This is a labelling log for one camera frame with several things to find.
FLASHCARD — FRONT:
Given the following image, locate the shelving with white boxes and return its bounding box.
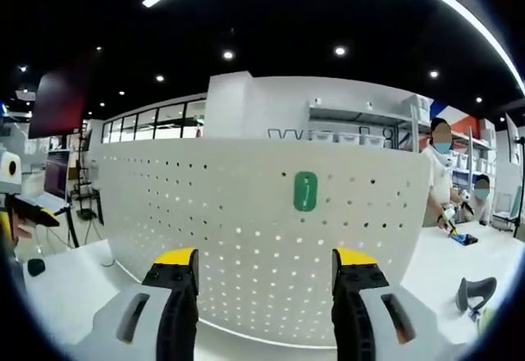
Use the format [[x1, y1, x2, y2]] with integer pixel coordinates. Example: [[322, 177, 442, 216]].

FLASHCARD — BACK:
[[450, 117, 500, 177]]

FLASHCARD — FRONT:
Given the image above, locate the white perforated mounting plate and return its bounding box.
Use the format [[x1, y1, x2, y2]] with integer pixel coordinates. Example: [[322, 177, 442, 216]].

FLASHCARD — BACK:
[[90, 137, 430, 345]]

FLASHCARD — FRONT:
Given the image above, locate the laptop on tripod stand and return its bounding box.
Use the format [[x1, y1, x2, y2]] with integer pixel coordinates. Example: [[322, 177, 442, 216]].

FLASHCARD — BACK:
[[24, 150, 81, 250]]

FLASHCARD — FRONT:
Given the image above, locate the person's left hand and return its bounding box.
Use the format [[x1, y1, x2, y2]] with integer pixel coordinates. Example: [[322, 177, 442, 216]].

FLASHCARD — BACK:
[[10, 215, 39, 251]]

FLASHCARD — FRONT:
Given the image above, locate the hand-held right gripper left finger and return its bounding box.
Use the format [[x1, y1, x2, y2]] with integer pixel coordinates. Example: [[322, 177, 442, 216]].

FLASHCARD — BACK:
[[73, 247, 201, 361]]

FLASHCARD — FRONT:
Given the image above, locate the large dark wall screen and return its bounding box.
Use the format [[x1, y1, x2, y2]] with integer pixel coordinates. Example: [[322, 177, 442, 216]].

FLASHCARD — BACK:
[[27, 59, 94, 140]]

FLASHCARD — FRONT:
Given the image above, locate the grey curved object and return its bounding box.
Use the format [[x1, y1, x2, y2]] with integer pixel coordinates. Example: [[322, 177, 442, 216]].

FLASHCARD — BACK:
[[454, 276, 498, 313]]

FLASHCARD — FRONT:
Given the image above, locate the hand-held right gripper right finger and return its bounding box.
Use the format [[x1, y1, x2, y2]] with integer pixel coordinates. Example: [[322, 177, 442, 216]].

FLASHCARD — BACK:
[[331, 248, 447, 361]]

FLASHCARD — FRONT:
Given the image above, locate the blue flat object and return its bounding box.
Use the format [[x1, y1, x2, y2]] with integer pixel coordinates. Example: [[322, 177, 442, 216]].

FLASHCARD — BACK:
[[449, 232, 479, 247]]

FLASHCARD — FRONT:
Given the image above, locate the teal chair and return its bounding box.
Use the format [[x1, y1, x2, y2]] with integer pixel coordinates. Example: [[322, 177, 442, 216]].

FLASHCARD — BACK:
[[491, 190, 518, 231]]

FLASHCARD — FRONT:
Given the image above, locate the green plate hook assembly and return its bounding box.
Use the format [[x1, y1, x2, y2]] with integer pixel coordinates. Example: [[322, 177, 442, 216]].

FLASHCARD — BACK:
[[294, 171, 319, 212]]

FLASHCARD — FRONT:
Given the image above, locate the monitor on black pole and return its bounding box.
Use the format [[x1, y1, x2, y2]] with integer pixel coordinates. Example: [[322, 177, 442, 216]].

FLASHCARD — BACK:
[[504, 112, 525, 239]]

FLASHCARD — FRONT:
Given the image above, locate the black tripod stand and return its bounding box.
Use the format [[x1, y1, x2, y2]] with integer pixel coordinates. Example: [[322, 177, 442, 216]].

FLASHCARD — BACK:
[[77, 129, 103, 221]]

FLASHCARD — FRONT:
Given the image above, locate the grey metal shelving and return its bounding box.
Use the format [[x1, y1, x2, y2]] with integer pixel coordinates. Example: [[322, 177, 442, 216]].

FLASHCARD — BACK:
[[308, 98, 431, 151]]

